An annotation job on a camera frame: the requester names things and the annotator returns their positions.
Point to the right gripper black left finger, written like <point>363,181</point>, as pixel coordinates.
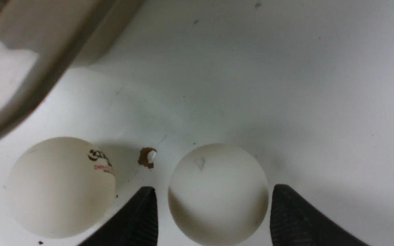
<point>135,224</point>

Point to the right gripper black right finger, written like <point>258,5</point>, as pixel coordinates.
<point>295,222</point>

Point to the white ping-pong ball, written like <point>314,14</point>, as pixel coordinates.
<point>60,187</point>
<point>218,195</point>

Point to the tan plastic storage bin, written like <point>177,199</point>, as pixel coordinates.
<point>41,39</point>

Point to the brown chip on table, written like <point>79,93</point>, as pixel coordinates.
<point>147,157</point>

